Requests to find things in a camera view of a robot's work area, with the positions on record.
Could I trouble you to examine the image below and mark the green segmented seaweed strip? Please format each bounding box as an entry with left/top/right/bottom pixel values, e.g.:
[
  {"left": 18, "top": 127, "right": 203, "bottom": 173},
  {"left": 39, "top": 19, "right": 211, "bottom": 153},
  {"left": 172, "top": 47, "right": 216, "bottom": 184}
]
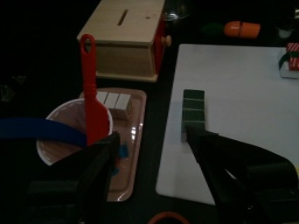
[{"left": 180, "top": 88, "right": 207, "bottom": 144}]

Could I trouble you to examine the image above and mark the green seaweed band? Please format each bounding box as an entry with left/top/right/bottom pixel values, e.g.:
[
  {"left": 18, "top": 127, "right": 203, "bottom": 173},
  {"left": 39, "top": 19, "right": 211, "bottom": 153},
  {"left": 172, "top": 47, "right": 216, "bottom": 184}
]
[{"left": 276, "top": 50, "right": 299, "bottom": 79}]

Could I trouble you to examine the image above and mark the small orange cup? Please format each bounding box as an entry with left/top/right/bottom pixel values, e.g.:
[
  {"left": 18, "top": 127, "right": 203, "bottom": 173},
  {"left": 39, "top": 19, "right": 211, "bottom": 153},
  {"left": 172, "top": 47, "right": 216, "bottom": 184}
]
[{"left": 147, "top": 211, "right": 192, "bottom": 224}]

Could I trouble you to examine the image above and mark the orange toy carrot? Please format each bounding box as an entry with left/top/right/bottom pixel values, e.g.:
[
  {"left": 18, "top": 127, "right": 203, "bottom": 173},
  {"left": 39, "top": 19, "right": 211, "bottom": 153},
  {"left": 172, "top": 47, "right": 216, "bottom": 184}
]
[{"left": 200, "top": 19, "right": 263, "bottom": 40}]

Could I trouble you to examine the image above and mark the blue plastic utensil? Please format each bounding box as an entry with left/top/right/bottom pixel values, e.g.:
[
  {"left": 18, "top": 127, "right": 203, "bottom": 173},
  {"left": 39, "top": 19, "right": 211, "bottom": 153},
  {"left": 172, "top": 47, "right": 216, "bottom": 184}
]
[{"left": 0, "top": 116, "right": 90, "bottom": 149}]

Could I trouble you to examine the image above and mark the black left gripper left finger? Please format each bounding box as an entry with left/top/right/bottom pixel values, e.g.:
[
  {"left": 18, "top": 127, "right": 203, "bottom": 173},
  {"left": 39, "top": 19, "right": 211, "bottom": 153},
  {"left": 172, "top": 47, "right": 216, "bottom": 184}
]
[{"left": 23, "top": 131, "right": 123, "bottom": 224}]

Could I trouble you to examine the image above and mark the white striped sushi block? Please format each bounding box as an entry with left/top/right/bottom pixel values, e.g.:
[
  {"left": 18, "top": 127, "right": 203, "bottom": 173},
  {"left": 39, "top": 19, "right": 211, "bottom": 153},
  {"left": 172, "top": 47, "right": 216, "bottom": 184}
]
[{"left": 95, "top": 90, "right": 135, "bottom": 121}]

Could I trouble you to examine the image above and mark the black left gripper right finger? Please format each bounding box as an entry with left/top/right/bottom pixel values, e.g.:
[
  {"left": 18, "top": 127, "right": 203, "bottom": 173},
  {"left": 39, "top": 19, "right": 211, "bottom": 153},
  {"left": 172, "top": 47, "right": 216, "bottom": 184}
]
[{"left": 184, "top": 124, "right": 299, "bottom": 224}]

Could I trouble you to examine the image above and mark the red plastic spatula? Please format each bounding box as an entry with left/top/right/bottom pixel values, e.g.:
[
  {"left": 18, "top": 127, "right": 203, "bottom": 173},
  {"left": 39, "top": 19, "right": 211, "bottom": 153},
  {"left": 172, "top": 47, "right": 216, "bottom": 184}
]
[{"left": 79, "top": 33, "right": 112, "bottom": 147}]

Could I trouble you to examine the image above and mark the white cutting board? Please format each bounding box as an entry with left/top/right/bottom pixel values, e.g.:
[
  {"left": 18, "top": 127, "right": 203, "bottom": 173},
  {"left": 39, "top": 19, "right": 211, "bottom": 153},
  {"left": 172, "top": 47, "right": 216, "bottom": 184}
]
[{"left": 154, "top": 43, "right": 299, "bottom": 207}]

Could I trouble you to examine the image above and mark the red striped salmon slice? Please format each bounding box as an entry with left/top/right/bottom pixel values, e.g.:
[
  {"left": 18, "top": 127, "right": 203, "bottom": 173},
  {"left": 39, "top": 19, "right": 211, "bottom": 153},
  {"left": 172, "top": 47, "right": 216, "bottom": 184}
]
[{"left": 286, "top": 42, "right": 299, "bottom": 72}]

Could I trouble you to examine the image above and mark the small dark shiny cup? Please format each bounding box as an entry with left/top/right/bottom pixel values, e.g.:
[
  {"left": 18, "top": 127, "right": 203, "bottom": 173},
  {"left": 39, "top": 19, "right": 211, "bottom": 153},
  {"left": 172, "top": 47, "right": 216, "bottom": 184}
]
[{"left": 275, "top": 8, "right": 299, "bottom": 39}]

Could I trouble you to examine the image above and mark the pink plastic tray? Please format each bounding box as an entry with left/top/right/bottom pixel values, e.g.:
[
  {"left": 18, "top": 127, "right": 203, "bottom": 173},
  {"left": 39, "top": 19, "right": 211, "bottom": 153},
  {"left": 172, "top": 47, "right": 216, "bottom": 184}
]
[{"left": 78, "top": 87, "right": 148, "bottom": 203}]

